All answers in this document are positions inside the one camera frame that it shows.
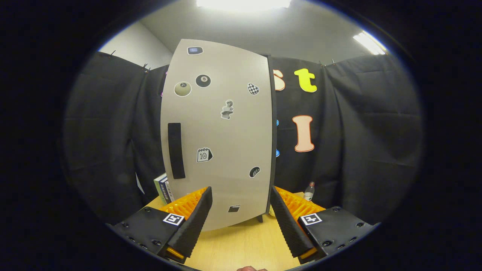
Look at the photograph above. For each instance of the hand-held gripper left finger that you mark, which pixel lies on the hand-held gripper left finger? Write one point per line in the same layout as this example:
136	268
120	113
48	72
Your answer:
196	222

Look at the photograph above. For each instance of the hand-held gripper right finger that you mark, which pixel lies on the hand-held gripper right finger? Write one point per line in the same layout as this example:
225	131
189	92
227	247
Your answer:
288	226

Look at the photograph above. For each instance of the dark grey shoe cabinet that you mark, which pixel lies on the dark grey shoe cabinet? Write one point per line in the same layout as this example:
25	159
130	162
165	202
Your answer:
274	109

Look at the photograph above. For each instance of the clear plastic bottle red label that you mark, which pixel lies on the clear plastic bottle red label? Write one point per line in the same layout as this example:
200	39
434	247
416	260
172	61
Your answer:
308	192

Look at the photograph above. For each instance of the blue book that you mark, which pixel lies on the blue book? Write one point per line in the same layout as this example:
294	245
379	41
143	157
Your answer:
164	190

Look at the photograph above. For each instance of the white paper sheet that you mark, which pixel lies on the white paper sheet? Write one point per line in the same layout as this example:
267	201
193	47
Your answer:
139	184

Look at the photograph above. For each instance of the black backdrop cloth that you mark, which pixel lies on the black backdrop cloth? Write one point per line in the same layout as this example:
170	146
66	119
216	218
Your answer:
369	131

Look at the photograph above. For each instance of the narrow ceiling light panel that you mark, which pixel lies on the narrow ceiling light panel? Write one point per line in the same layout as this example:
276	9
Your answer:
369	42

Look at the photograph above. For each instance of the large ceiling light panel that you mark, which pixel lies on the large ceiling light panel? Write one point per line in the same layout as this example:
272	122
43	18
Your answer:
243	3

